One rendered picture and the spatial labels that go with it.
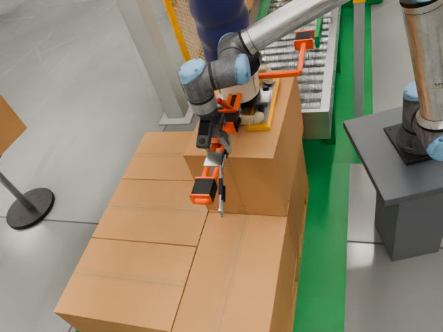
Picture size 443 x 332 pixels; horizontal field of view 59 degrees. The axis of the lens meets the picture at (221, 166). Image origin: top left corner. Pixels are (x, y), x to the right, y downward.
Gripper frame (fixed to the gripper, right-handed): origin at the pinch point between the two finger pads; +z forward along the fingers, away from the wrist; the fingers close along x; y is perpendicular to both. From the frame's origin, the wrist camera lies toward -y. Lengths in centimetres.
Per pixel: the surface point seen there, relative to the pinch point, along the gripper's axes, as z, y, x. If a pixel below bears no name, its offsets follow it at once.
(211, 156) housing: -2.1, -3.8, 1.4
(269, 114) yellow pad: 10.5, 32.8, -12.3
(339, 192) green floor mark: 107, 68, -36
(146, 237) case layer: 52, -8, 50
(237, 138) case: 12.4, 20.4, 0.1
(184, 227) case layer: 52, -1, 32
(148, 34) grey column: 24, 143, 98
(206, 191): -2.8, -20.6, -1.6
